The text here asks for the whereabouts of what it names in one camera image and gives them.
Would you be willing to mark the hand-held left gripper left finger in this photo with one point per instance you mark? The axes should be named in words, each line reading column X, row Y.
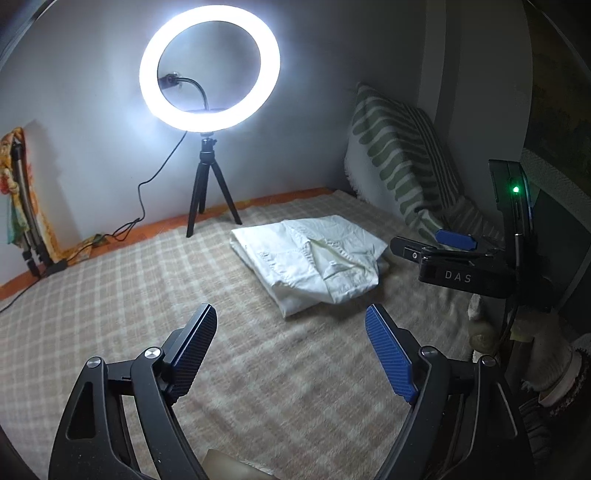
column 194, row 355

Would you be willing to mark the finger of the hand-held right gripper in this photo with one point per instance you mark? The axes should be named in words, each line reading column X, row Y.
column 455, row 239
column 408, row 249

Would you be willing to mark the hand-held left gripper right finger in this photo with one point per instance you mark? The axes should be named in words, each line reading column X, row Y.
column 390, row 355

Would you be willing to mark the white long-sleeved shirt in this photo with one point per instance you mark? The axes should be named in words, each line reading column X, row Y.
column 286, row 258

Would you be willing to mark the person's right forearm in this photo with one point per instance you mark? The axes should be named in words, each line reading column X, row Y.
column 568, row 415

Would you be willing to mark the person's right hand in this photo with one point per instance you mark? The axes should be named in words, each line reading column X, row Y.
column 549, row 355

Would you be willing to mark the beige checked blanket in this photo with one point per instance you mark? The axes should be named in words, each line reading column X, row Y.
column 138, row 286

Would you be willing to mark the green striped pillow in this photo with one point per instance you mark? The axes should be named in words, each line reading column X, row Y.
column 392, row 152

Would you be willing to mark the framed landscape painting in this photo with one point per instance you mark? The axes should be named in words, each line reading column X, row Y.
column 558, row 115

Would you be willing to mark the folded black stand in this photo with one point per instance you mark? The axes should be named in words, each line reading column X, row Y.
column 27, row 230

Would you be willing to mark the colourful printed cloth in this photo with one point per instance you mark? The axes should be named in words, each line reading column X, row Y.
column 11, row 217

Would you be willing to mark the orange wooden bed frame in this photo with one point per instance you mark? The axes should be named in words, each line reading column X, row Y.
column 157, row 224

